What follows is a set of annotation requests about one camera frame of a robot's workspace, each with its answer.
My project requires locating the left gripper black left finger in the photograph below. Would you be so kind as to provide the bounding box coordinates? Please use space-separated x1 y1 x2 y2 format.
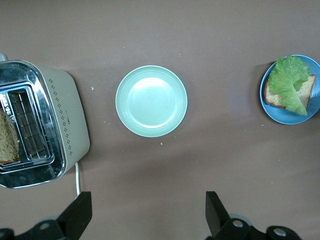
0 191 93 240

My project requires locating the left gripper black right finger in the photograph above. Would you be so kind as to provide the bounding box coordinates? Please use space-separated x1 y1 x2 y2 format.
204 191 302 240

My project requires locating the brown bread slice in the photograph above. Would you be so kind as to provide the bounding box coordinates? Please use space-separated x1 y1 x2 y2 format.
263 74 317 110
0 107 21 165

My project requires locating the green lettuce leaf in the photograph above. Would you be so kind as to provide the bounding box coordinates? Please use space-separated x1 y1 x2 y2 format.
268 55 312 117

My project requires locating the blue round plate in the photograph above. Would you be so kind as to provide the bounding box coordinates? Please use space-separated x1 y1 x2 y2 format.
259 54 320 125

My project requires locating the green round plate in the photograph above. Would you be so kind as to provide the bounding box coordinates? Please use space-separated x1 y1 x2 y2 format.
115 65 188 138

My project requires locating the beige chrome toaster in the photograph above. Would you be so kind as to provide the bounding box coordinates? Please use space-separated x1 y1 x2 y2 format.
0 52 91 189

